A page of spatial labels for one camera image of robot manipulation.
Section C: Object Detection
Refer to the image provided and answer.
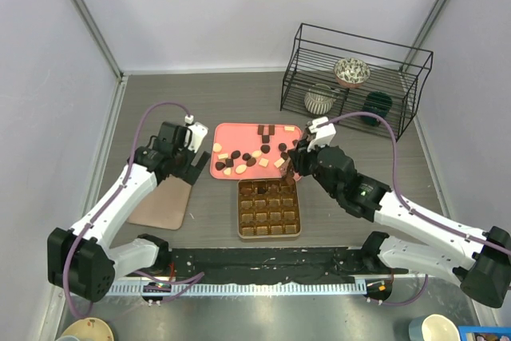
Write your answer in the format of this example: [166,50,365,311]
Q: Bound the white teardrop chocolate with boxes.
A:
[212,143,222,153]

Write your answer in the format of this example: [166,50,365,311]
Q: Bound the pink plastic tray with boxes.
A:
[210,122,302,180]

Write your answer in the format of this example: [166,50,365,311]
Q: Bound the black wire rack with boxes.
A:
[279,22,434,138]

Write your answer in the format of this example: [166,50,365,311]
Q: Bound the beige plate bottom left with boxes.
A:
[57,317,115,341]

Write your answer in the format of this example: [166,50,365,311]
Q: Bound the white oval chocolate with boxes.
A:
[236,164,247,174]

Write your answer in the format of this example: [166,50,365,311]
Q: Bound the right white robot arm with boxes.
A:
[282,141,510,308]

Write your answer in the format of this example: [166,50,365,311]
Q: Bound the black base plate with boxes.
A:
[170,247,407,285]

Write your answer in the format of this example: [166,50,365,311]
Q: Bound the gold chocolate box with tray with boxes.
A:
[237,178,302,240]

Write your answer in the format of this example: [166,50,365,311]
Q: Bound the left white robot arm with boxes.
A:
[47,121,211,303]

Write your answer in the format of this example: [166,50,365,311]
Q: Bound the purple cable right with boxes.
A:
[327,112,511,306]

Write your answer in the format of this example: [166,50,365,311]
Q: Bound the dark square chocolate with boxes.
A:
[225,158,234,168]

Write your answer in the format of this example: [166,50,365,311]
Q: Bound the white bowl bottom right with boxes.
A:
[408,314,461,341]

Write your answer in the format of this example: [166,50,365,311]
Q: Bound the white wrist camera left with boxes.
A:
[184,115,208,153]

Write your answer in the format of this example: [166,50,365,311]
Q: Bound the metal tongs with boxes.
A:
[279,157,295,184]

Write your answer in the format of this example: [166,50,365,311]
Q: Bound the purple cable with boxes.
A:
[327,112,511,306]
[63,101,207,319]

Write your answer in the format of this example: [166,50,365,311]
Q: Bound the dark green mug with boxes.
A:
[362,92,393,119]

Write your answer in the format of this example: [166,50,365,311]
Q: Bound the striped ceramic cup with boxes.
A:
[304,83,340,116]

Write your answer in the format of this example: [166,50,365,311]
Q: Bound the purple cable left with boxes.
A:
[63,101,207,319]

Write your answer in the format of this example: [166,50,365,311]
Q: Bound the dark leaf chocolate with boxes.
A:
[231,150,240,160]

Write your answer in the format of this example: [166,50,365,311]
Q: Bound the rose gold tin lid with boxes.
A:
[127,176,192,230]

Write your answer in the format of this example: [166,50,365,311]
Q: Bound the blue box corner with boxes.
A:
[458,326,511,341]

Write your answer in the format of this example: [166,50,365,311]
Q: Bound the floral ceramic bowl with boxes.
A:
[334,57,370,89]

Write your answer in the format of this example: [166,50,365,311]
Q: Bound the brown leaf chocolate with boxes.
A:
[246,157,256,167]

